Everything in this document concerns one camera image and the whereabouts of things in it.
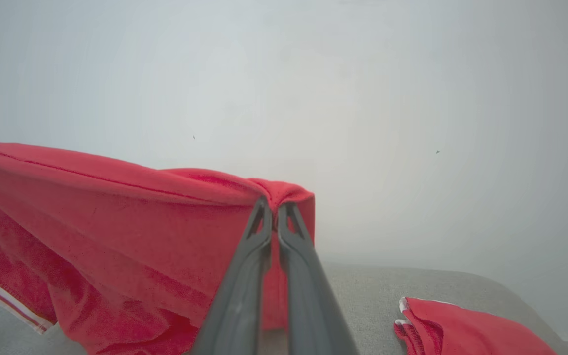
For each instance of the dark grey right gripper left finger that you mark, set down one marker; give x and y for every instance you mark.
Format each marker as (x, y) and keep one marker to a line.
(244, 296)

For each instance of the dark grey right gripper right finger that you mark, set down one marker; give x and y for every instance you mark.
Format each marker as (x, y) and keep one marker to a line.
(308, 305)

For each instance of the red jersey with white trim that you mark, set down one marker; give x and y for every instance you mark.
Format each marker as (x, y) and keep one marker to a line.
(116, 236)

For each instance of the red mesh garment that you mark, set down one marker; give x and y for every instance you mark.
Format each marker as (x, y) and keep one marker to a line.
(461, 330)

